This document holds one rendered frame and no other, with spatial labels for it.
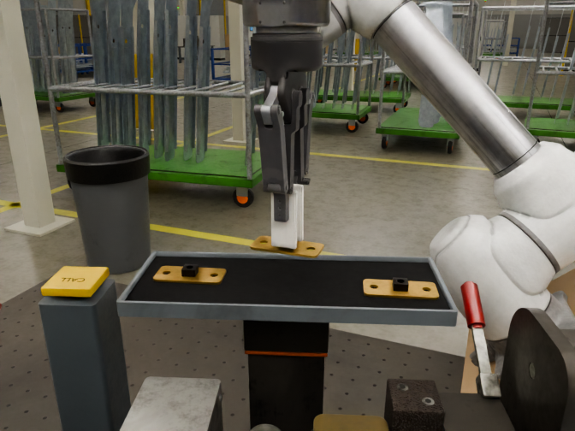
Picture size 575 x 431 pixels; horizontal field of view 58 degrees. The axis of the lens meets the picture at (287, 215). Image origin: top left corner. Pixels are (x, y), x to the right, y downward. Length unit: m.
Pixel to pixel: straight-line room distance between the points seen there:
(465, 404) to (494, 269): 0.47
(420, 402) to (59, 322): 0.42
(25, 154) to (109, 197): 1.15
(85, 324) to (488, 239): 0.71
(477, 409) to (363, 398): 0.61
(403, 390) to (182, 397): 0.22
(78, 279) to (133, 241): 2.66
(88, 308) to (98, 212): 2.59
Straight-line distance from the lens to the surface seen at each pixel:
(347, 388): 1.20
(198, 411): 0.52
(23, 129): 4.14
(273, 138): 0.52
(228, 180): 4.30
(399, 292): 0.61
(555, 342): 0.51
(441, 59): 1.05
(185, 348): 1.34
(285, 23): 0.52
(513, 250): 1.03
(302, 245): 0.61
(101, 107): 5.27
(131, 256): 3.36
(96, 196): 3.20
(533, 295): 1.06
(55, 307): 0.67
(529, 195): 1.04
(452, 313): 0.58
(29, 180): 4.23
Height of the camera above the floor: 1.45
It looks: 20 degrees down
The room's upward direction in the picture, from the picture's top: straight up
